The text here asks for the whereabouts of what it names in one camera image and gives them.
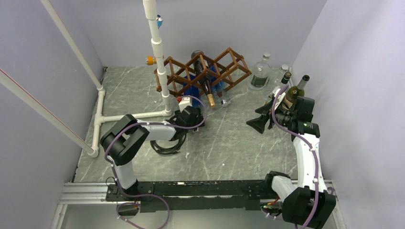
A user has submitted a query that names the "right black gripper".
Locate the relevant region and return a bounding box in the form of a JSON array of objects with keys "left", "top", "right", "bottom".
[{"left": 246, "top": 100, "right": 297, "bottom": 134}]

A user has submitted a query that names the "dark green wine bottle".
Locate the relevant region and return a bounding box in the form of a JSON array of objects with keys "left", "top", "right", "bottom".
[{"left": 281, "top": 75, "right": 310, "bottom": 111}]

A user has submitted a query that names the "clear square glass bottle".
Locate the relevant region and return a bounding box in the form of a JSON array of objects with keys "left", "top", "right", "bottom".
[{"left": 268, "top": 64, "right": 289, "bottom": 89}]

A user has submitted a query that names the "blue glass bottle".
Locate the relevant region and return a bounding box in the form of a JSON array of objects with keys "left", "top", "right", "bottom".
[
  {"left": 183, "top": 85, "right": 200, "bottom": 99},
  {"left": 208, "top": 74, "right": 230, "bottom": 107}
]

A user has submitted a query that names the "clear bottle red label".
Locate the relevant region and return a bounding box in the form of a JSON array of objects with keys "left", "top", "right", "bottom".
[{"left": 249, "top": 52, "right": 271, "bottom": 90}]

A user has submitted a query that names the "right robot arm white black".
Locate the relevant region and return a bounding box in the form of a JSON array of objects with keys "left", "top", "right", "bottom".
[{"left": 246, "top": 96, "right": 336, "bottom": 229}]

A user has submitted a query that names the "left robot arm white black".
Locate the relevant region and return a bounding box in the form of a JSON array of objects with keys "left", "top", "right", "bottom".
[{"left": 100, "top": 106, "right": 204, "bottom": 200}]

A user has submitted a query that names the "brown wooden wine rack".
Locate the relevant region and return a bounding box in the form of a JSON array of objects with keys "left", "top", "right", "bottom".
[{"left": 163, "top": 47, "right": 252, "bottom": 97}]

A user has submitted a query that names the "dark bottle gold cap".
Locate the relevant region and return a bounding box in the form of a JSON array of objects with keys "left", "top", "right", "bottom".
[{"left": 191, "top": 50, "right": 215, "bottom": 108}]

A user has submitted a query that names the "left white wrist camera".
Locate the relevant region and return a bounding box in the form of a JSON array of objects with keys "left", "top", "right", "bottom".
[{"left": 177, "top": 96, "right": 192, "bottom": 112}]

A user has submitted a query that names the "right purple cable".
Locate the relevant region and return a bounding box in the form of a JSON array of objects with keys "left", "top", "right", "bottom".
[{"left": 271, "top": 85, "right": 320, "bottom": 229}]

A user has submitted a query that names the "coiled black cable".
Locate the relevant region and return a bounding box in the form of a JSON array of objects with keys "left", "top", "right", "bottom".
[{"left": 150, "top": 133, "right": 187, "bottom": 156}]

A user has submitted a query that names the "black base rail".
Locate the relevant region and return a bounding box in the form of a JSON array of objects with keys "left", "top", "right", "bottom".
[{"left": 106, "top": 180, "right": 277, "bottom": 213}]

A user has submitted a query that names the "white pvc pipe frame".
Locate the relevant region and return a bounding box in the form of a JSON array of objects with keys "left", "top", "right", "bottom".
[{"left": 41, "top": 0, "right": 172, "bottom": 157}]

